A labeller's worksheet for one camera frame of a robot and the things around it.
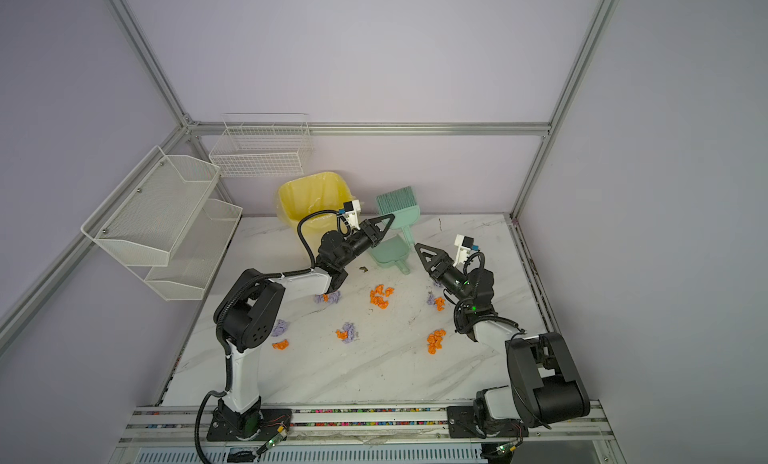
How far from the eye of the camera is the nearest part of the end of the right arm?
0.64 meters

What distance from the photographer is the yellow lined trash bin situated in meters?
0.86

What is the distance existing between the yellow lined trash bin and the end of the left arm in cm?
9

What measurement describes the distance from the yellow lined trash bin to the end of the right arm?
31cm

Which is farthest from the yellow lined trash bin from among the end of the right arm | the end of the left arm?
the end of the right arm

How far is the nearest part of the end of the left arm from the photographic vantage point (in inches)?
28.7
